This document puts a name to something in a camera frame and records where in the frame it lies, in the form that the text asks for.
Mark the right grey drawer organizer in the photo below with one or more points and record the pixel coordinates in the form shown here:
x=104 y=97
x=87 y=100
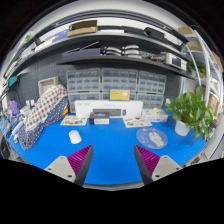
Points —
x=151 y=89

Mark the grey drawer organizer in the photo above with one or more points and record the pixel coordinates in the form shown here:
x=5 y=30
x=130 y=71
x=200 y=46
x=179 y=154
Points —
x=120 y=79
x=83 y=85
x=151 y=89

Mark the white keyboard box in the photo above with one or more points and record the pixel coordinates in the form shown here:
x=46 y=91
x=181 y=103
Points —
x=116 y=109

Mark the yellow card box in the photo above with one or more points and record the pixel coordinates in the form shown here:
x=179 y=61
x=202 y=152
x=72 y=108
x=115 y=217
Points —
x=119 y=94

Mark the white woven basket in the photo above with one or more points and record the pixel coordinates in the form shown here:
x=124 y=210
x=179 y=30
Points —
x=45 y=84

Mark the white electronic device on shelf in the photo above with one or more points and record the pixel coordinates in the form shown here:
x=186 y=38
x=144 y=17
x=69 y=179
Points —
x=175 y=61

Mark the middle grey drawer organizer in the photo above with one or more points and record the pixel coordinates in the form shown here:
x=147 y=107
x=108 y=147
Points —
x=120 y=79

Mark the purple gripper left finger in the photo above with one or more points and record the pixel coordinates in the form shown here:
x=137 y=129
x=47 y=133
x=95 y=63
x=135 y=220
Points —
x=73 y=168

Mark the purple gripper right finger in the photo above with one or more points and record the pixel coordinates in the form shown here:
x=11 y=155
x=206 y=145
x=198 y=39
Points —
x=153 y=167

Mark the green potted plant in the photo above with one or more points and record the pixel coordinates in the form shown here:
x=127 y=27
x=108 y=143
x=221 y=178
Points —
x=191 y=112

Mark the dark flat box on shelf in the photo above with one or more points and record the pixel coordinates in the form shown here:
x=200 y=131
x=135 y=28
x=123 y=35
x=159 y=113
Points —
x=93 y=49

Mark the metal shelf unit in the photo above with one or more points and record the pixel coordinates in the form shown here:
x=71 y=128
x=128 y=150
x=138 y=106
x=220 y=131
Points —
x=116 y=28

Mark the left illustrated card sheet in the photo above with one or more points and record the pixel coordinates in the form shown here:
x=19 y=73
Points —
x=73 y=121

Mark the clear plastic container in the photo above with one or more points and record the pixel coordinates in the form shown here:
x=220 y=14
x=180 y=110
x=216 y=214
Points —
x=154 y=115

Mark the blue table mat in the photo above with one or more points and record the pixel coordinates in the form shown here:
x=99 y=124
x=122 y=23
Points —
x=113 y=160

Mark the left grey drawer organizer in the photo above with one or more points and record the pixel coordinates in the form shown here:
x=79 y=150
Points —
x=83 y=85

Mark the small black white box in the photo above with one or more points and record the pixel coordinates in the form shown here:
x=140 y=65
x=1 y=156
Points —
x=99 y=118

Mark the patterned fabric bag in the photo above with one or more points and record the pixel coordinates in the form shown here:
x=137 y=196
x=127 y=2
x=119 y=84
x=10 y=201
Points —
x=49 y=108

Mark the white computer mouse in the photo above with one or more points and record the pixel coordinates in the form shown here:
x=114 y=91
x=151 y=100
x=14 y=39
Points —
x=75 y=137

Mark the cardboard box on shelf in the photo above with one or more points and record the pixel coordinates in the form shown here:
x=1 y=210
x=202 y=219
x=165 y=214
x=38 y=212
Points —
x=84 y=27

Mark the illustrated card sheet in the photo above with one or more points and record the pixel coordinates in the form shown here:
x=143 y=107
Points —
x=133 y=123
x=73 y=121

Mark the right illustrated card sheet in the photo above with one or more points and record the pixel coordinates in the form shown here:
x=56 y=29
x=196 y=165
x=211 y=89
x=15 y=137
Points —
x=133 y=123

